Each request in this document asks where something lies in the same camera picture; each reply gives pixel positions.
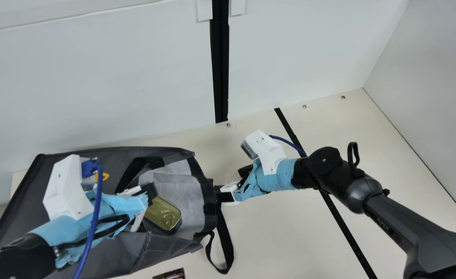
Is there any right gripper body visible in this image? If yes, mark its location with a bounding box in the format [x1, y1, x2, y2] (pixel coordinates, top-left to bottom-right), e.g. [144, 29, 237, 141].
[234, 158, 302, 202]

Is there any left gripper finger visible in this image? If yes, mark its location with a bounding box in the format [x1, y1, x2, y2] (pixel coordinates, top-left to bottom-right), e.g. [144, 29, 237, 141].
[116, 183, 159, 203]
[130, 209, 146, 233]

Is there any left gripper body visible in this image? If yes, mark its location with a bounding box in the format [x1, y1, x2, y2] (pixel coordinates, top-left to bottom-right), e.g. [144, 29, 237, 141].
[28, 189, 150, 270]

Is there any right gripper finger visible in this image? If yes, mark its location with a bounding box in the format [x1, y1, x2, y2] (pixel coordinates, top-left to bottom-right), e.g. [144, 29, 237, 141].
[237, 164, 254, 183]
[214, 183, 241, 205]

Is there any dark grey bag with straps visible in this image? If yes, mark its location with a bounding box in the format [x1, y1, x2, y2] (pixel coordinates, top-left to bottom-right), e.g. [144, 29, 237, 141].
[0, 146, 235, 279]

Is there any rectangular gold-lidded tin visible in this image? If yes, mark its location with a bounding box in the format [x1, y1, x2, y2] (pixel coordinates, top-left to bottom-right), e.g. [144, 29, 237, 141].
[143, 196, 183, 235]

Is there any black strip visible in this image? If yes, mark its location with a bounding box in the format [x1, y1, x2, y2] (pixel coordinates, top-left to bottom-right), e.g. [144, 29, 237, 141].
[274, 108, 379, 279]

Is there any blue cable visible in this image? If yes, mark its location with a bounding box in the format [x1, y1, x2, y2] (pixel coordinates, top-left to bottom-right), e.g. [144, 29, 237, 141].
[269, 134, 308, 158]
[72, 158, 104, 279]

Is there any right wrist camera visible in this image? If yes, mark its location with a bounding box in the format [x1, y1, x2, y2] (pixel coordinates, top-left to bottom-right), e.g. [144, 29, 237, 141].
[240, 130, 287, 176]

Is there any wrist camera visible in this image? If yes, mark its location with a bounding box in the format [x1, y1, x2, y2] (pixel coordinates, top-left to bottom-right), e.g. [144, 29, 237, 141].
[43, 154, 95, 220]
[240, 130, 287, 176]

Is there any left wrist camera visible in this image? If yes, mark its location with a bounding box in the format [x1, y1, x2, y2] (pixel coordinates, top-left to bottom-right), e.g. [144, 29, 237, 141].
[43, 154, 95, 220]

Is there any black post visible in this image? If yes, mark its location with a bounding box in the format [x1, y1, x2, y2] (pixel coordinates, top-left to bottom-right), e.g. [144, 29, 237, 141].
[209, 0, 230, 124]

